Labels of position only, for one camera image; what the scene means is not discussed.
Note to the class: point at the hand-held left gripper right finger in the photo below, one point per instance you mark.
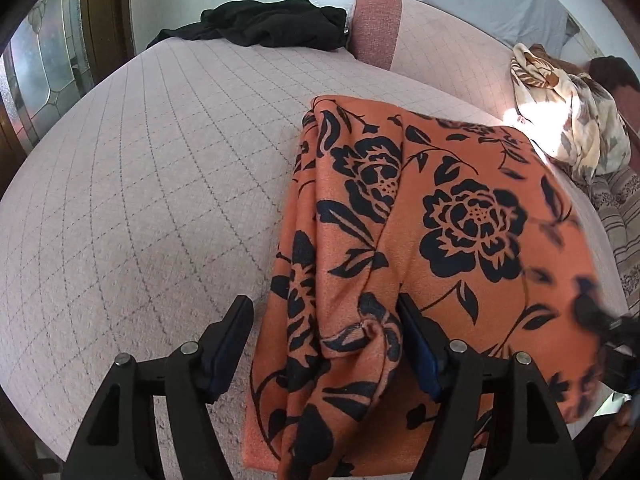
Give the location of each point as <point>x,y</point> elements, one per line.
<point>425,355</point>

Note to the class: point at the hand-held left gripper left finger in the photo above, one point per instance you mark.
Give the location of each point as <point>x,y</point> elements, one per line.
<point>227,345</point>

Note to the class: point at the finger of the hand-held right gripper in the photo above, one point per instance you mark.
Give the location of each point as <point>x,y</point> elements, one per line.
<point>592,310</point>

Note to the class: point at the orange black floral garment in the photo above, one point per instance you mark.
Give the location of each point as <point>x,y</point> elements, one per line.
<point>440,240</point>

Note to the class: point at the person's right hand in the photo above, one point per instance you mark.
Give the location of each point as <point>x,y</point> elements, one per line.
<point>617,435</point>

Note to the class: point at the striped beige blanket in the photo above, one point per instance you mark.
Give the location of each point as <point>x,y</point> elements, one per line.
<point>617,220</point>

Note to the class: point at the cream floral cloth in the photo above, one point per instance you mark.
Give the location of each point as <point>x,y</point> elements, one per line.
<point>570,110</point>

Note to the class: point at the dark brown cloth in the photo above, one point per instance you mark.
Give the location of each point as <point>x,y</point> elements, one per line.
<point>615,77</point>

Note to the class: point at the grey pillow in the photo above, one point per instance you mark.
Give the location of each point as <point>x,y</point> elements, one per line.
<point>495,5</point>

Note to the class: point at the pink textured cushion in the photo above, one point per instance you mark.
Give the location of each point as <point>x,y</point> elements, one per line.
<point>375,27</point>

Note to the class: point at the stained glass door panel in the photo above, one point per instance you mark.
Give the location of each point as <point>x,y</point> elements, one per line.
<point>45,60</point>

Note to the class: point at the brown wooden door frame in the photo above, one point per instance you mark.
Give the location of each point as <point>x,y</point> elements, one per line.
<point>107,5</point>

